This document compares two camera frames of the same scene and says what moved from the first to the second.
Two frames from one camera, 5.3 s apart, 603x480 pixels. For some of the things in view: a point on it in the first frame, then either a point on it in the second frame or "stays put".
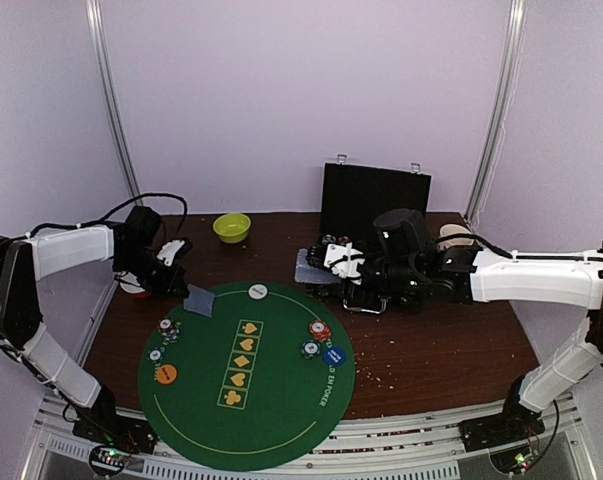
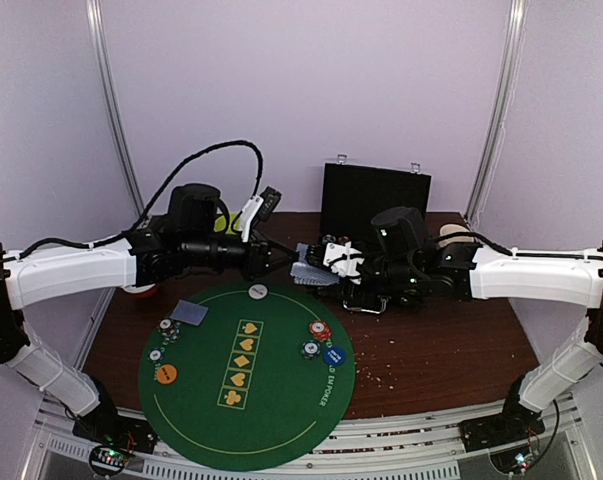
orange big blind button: (167, 374) stays put
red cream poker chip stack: (320, 330) stays put
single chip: (154, 355) stays put
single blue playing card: (199, 300) to (189, 312)
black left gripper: (167, 286) to (257, 263)
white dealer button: (257, 291) stays put
